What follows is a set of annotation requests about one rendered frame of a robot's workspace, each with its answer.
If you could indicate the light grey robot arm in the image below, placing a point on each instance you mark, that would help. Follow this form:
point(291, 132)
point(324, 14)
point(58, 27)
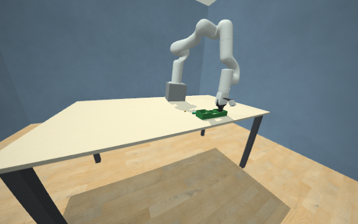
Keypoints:
point(206, 28)

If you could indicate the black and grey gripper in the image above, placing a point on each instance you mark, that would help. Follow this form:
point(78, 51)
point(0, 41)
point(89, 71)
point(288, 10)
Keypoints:
point(219, 100)

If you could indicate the green rack of bins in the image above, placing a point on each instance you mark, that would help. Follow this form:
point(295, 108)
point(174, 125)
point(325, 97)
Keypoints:
point(208, 114)

